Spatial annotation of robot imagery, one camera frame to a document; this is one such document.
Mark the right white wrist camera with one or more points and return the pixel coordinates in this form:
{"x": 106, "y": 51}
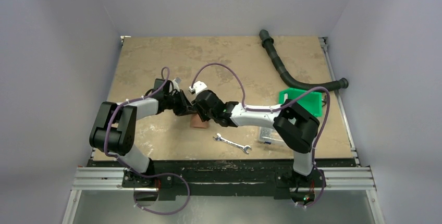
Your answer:
{"x": 197, "y": 87}

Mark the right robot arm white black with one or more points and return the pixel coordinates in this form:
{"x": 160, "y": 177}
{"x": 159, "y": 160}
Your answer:
{"x": 295, "y": 125}

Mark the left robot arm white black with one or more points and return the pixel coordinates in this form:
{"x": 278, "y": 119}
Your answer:
{"x": 114, "y": 128}

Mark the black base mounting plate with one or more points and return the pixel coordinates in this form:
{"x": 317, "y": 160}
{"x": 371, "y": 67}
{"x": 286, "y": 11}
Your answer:
{"x": 244, "y": 177}

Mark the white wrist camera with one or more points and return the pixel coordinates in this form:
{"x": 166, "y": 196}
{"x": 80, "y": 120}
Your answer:
{"x": 197, "y": 87}
{"x": 176, "y": 82}

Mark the green plastic bin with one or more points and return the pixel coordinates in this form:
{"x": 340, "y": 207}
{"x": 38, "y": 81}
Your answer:
{"x": 312, "y": 102}

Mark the clear plastic screw box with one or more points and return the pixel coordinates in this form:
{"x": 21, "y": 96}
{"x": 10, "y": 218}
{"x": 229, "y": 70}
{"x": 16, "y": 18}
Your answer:
{"x": 270, "y": 136}

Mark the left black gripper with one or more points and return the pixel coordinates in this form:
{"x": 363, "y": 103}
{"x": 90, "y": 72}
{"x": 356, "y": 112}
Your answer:
{"x": 185, "y": 108}

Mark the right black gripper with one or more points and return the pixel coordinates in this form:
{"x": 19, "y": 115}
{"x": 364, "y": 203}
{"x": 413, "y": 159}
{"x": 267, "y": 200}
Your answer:
{"x": 204, "y": 111}

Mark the brown leather card holder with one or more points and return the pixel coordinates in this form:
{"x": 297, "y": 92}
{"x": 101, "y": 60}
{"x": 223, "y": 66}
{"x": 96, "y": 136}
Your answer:
{"x": 197, "y": 122}

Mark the silver open-end wrench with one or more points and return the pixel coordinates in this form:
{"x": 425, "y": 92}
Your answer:
{"x": 244, "y": 148}

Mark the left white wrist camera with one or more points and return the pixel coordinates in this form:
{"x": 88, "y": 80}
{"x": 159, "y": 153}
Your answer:
{"x": 176, "y": 82}

